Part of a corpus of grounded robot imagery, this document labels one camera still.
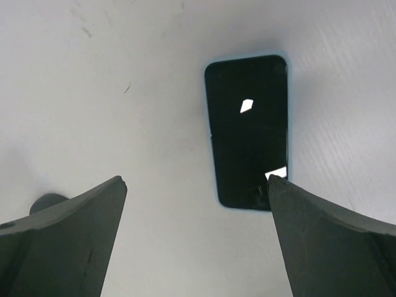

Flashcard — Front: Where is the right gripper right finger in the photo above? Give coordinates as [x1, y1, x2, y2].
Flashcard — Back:
[269, 175, 395, 296]

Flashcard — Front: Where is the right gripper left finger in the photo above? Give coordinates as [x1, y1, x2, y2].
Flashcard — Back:
[1, 176, 127, 296]

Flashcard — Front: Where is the black phone stand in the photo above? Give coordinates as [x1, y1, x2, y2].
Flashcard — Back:
[29, 193, 69, 215]

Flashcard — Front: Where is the blue case black phone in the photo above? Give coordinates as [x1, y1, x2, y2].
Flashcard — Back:
[204, 54, 288, 212]

